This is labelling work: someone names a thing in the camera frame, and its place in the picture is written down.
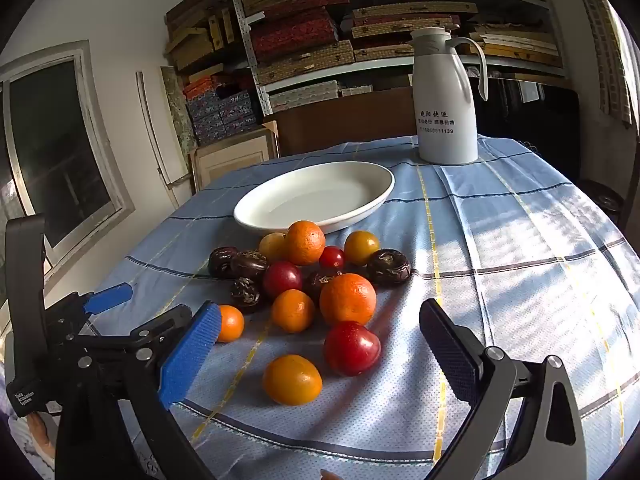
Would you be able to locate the white oval plate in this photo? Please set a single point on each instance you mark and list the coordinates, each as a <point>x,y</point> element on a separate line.
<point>315,197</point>

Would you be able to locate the patterned curtain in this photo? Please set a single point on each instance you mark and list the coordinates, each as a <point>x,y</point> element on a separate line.
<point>607,50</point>

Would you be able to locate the black cabinet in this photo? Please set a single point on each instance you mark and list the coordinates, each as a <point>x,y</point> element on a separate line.
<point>540,120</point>

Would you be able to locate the blue checked tablecloth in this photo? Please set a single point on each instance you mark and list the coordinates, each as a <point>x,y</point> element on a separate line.
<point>500,260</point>

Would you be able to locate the red patterned box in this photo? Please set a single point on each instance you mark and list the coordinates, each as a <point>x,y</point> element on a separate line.
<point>292,32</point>

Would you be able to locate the white metal shelf rack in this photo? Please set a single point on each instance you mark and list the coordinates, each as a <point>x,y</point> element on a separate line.
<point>380,63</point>

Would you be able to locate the yellow tomato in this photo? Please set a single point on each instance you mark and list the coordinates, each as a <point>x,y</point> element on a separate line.
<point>361,247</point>
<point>271,246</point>
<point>292,380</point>

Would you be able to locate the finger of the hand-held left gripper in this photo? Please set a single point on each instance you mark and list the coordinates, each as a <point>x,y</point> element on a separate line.
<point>165,321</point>
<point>107,297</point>

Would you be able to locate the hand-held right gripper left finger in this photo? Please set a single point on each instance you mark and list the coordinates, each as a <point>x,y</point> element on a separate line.
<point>190,355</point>

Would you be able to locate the white thermos jug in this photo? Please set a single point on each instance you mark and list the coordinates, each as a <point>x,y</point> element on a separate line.
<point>445,110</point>

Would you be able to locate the grey framed window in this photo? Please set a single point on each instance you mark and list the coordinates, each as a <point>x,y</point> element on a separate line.
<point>55,150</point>

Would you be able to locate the white strip board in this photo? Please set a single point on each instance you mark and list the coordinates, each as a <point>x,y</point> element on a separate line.
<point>150,125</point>

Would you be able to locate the stack of wooden boxes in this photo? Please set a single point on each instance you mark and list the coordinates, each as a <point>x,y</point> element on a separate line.
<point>200,30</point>

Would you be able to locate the stack of blue patterned boxes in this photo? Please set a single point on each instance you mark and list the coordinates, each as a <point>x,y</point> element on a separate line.
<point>220,112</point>

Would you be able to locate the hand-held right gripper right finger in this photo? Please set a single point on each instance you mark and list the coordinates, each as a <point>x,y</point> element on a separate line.
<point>450,355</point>

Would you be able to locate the person's left hand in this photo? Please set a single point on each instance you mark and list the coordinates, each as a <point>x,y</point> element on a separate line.
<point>40,435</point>

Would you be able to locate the stack of woven flat boxes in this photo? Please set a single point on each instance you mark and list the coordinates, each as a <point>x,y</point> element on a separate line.
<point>305,62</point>

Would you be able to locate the dark red plum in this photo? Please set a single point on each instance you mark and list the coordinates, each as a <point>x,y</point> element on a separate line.
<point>282,280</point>

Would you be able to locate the brown board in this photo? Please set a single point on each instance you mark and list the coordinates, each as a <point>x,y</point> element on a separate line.
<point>350,120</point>

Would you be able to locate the bright red plum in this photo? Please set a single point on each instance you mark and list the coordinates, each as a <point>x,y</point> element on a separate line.
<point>351,349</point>

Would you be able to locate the marbled green board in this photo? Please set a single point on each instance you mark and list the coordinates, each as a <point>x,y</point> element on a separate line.
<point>175,110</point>

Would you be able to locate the large orange mandarin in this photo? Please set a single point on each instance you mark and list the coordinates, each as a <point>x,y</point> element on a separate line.
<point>304,242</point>
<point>347,299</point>

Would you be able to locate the light wooden framed panel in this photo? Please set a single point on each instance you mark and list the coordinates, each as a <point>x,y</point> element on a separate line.
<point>235,155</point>

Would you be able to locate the small orange mandarin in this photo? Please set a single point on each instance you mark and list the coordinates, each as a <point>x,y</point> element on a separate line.
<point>292,311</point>
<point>231,323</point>

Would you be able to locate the small red tomato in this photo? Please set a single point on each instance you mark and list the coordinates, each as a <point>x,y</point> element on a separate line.
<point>332,257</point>

